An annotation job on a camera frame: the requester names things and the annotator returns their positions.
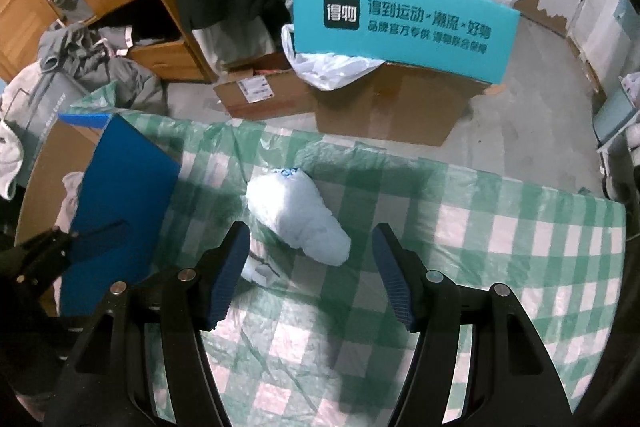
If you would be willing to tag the white patterned cloth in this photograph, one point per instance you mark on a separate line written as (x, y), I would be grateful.
(72, 184)

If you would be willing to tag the teal shoe box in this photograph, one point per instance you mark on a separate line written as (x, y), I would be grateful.
(469, 38)

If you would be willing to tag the small white tissue piece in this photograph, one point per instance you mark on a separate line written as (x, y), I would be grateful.
(258, 271)

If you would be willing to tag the grey paper shopping bag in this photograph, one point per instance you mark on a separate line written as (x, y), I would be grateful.
(55, 93)

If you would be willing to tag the grey clothes pile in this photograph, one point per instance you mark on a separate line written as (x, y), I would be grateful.
(94, 58)

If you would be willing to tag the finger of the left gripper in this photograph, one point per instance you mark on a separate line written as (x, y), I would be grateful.
(39, 261)

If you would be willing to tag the green checkered tablecloth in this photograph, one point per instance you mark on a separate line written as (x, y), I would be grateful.
(328, 346)

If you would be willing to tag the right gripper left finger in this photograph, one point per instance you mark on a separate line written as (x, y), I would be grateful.
(106, 379)

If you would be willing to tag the white plastic bag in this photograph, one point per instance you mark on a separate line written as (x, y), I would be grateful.
(325, 71)

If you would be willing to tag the brown cardboard box floor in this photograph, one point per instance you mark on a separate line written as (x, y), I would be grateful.
(399, 103)

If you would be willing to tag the blue cardboard box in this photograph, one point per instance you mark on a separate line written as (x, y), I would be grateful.
(126, 177)

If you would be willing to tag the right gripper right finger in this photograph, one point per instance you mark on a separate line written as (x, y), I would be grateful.
(512, 380)

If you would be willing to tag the pale pink towel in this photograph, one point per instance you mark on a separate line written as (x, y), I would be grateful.
(10, 146)

